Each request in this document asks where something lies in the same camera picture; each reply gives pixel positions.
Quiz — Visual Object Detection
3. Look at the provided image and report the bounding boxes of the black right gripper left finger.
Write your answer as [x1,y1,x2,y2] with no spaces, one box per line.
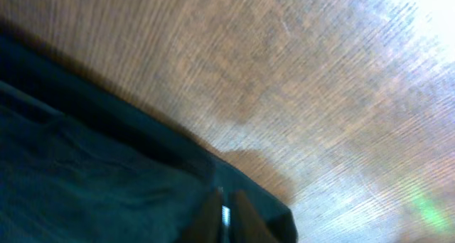
[181,190,223,243]

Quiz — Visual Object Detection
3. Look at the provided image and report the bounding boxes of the black shorts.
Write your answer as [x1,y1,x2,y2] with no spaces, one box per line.
[1,35,298,242]

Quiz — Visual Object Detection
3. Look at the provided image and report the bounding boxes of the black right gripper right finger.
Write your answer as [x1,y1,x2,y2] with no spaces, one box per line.
[230,191,279,243]

